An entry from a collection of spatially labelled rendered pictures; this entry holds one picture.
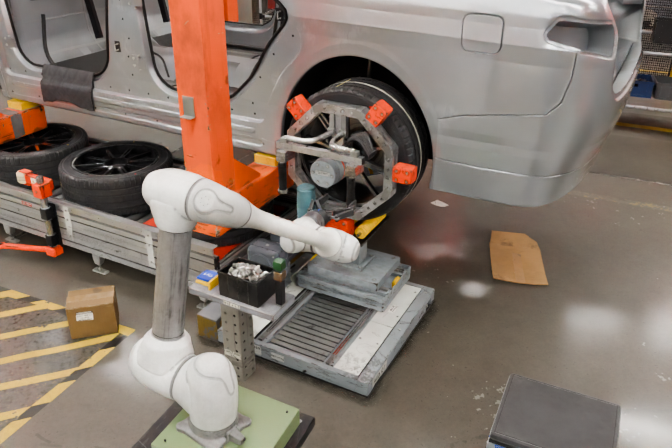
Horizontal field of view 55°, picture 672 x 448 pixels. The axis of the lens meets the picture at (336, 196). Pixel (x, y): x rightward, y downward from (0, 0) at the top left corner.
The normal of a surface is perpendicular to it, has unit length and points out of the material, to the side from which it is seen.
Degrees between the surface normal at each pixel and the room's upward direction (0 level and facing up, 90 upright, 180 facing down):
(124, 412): 0
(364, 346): 0
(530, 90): 90
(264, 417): 4
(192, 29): 90
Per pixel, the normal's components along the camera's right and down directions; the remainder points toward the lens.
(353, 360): 0.01, -0.90
